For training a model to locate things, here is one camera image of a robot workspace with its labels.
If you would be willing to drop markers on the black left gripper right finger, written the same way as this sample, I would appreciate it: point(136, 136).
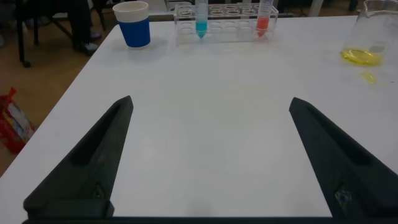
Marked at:
point(348, 174)

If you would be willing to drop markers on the red pigment test tube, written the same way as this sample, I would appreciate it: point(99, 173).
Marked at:
point(262, 25)

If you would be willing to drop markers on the black office chair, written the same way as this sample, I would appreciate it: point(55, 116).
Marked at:
point(20, 40)

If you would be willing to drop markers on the clear glass beaker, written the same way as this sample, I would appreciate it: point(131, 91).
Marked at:
point(367, 34)

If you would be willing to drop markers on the clear acrylic test tube rack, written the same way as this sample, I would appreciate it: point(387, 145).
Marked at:
point(227, 29)

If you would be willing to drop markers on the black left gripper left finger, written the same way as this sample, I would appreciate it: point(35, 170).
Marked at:
point(90, 161)

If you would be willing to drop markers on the blue pigment test tube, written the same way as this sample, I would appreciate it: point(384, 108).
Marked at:
point(201, 27)

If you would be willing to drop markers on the yellow liquid spill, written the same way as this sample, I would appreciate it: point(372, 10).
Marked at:
point(369, 77)

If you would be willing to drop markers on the red paper shopping bag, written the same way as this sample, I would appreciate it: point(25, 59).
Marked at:
point(14, 130)

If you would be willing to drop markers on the blue white paper cup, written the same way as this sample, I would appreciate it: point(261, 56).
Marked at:
point(135, 31)

